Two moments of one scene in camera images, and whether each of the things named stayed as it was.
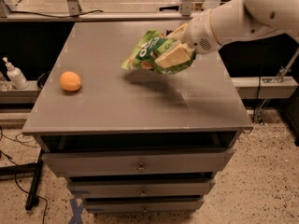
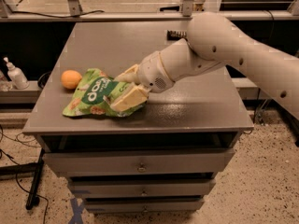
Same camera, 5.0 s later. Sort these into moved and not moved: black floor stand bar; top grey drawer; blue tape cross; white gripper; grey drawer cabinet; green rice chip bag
Moved: white gripper; green rice chip bag
Not moved: top grey drawer; blue tape cross; grey drawer cabinet; black floor stand bar
